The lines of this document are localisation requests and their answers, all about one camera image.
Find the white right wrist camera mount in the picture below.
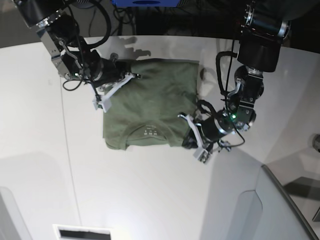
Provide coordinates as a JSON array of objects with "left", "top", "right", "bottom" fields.
[{"left": 92, "top": 72, "right": 136, "bottom": 113}]

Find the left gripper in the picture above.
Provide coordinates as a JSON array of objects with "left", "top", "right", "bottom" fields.
[{"left": 182, "top": 99, "right": 245, "bottom": 152}]

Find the green t-shirt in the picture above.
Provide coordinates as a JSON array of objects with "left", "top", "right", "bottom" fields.
[{"left": 103, "top": 58, "right": 199, "bottom": 150}]

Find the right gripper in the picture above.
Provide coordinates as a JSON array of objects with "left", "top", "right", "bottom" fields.
[{"left": 92, "top": 52, "right": 142, "bottom": 88}]

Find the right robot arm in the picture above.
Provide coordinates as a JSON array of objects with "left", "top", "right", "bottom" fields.
[{"left": 14, "top": 0, "right": 142, "bottom": 89}]

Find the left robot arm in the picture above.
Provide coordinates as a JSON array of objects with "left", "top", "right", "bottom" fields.
[{"left": 179, "top": 0, "right": 290, "bottom": 157}]

